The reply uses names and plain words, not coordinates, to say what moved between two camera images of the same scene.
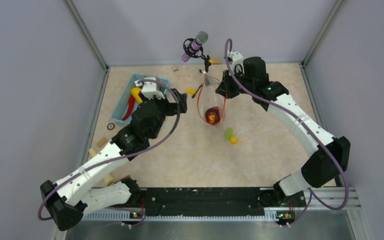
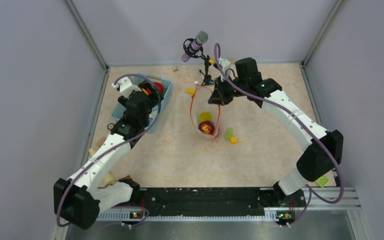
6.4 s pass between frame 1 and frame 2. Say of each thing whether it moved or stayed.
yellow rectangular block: stayed
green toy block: stayed
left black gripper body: moved
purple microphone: stayed
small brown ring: stayed
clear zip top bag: moved
